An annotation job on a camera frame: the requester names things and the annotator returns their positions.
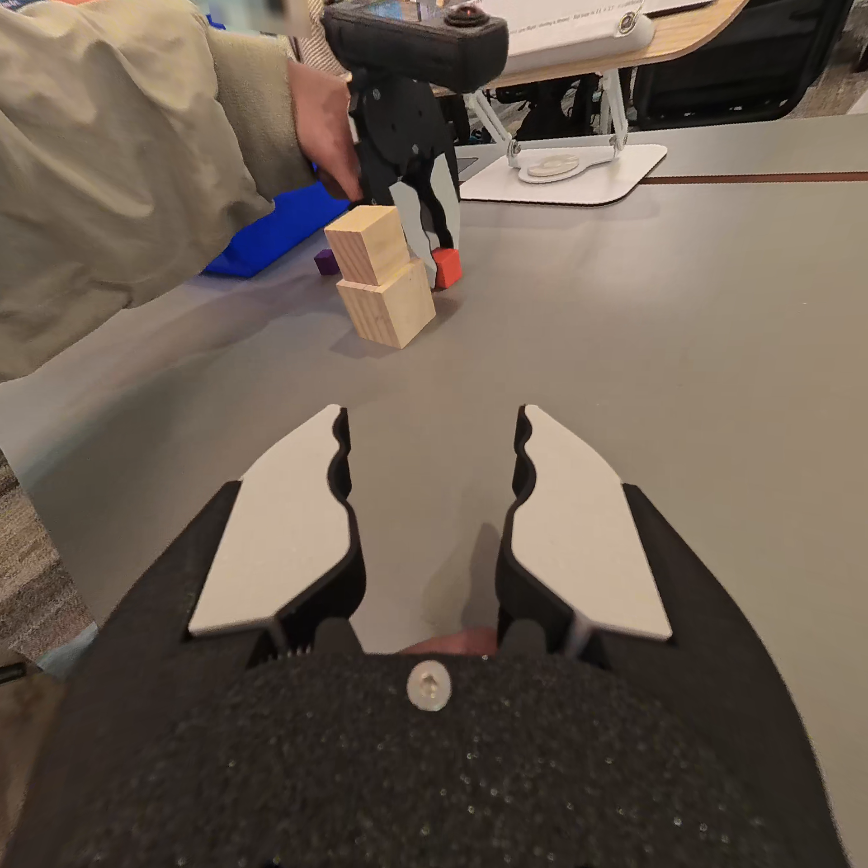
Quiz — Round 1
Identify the large wooden cube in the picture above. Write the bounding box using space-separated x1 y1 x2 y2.
335 258 438 349

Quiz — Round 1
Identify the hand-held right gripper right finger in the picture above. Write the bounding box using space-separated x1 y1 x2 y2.
495 403 674 644

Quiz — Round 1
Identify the blue plastic bin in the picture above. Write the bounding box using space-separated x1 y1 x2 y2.
201 181 356 279

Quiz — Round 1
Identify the medium wooden cube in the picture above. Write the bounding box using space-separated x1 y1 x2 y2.
323 204 412 287

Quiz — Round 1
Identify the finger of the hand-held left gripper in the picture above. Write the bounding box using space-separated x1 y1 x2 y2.
424 144 463 261
388 177 440 291

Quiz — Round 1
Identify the person's left hand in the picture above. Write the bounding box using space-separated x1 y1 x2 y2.
288 57 367 204

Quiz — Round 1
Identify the white folding stand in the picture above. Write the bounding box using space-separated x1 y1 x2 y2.
459 14 668 207

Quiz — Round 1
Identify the black office chair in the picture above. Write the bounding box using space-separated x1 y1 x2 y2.
631 0 855 130

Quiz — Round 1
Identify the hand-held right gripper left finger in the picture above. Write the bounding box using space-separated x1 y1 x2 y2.
188 405 367 641

